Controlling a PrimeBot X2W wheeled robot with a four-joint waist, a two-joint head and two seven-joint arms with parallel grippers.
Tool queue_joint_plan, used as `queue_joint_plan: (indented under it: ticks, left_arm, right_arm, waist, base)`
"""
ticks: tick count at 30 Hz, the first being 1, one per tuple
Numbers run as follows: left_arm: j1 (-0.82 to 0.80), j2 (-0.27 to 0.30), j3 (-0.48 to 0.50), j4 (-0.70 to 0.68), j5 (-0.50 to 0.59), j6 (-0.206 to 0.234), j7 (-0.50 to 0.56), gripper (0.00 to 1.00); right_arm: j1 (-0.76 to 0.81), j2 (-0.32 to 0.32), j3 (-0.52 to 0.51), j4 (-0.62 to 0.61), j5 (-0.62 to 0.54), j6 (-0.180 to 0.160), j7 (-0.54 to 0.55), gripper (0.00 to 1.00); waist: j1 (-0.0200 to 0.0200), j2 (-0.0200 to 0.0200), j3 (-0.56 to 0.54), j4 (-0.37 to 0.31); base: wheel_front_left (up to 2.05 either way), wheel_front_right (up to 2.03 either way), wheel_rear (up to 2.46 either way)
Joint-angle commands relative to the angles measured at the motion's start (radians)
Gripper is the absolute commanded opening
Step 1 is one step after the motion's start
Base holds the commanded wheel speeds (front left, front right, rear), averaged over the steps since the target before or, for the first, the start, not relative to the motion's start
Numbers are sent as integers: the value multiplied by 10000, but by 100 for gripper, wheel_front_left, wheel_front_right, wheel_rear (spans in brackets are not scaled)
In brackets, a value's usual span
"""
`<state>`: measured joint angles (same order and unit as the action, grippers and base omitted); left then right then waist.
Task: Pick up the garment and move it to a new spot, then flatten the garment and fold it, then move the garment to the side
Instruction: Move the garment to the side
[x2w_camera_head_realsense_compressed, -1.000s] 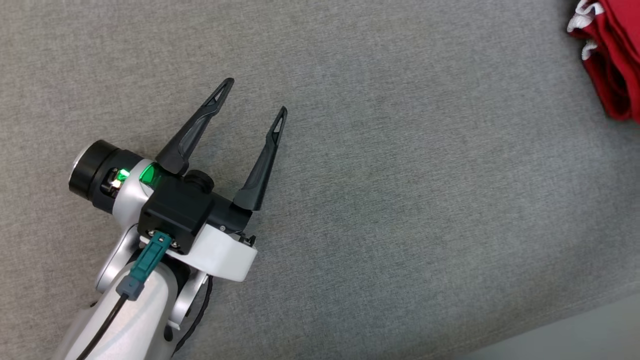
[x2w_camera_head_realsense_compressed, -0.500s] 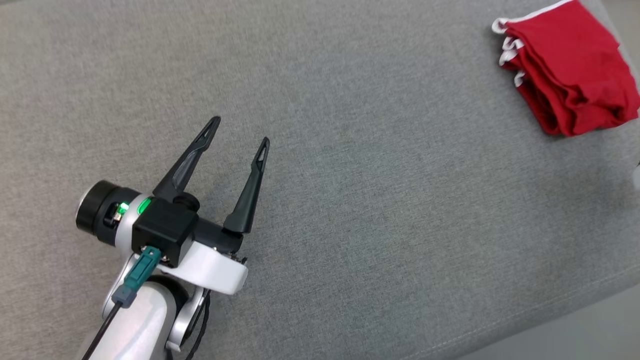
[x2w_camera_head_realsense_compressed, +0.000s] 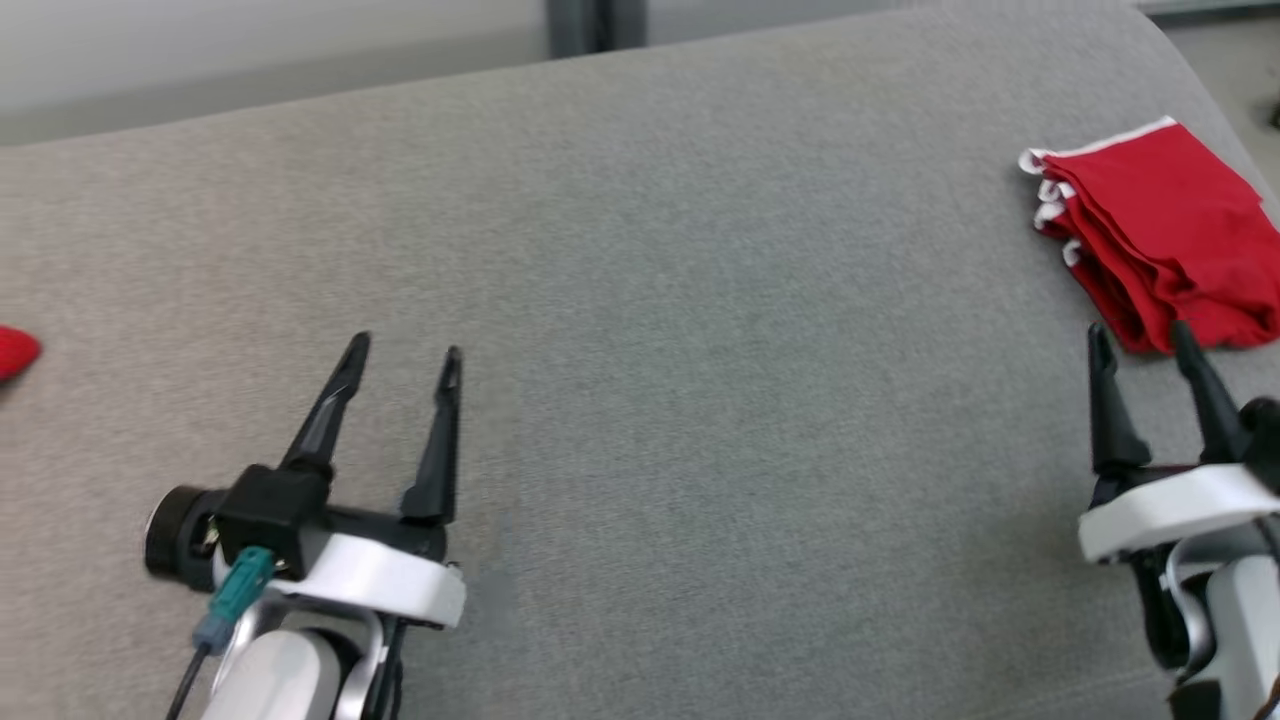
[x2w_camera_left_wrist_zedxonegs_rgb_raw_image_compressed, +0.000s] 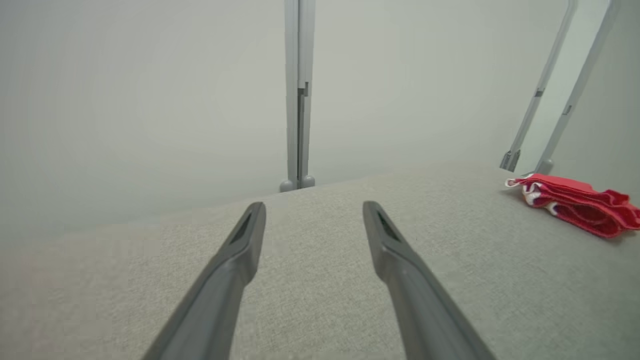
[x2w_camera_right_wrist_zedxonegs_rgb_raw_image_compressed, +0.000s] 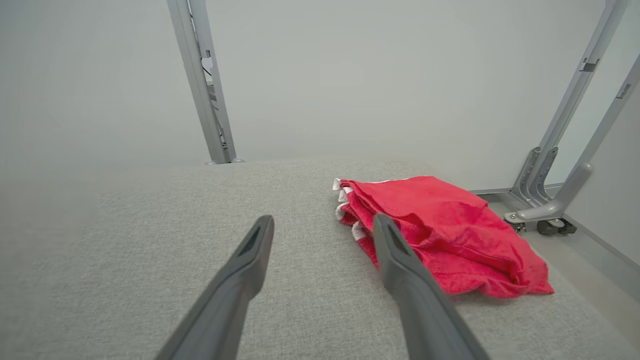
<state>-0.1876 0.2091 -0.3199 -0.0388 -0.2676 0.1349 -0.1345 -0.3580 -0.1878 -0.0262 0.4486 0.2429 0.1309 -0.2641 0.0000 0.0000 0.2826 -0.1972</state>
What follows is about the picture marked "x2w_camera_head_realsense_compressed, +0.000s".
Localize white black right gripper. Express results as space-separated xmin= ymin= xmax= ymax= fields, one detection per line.
xmin=1078 ymin=320 xmax=1280 ymax=566

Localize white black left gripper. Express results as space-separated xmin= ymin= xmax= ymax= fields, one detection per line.
xmin=145 ymin=332 xmax=468 ymax=630

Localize red shorts with white trim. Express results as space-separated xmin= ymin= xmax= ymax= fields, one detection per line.
xmin=1018 ymin=115 xmax=1280 ymax=356

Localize red white basketball jersey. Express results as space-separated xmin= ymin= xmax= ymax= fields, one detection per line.
xmin=0 ymin=325 xmax=43 ymax=384

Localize black cable with teal plug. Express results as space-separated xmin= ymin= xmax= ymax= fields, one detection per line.
xmin=165 ymin=546 xmax=277 ymax=720

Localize grey upright post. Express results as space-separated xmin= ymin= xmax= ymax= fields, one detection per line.
xmin=545 ymin=0 xmax=649 ymax=61

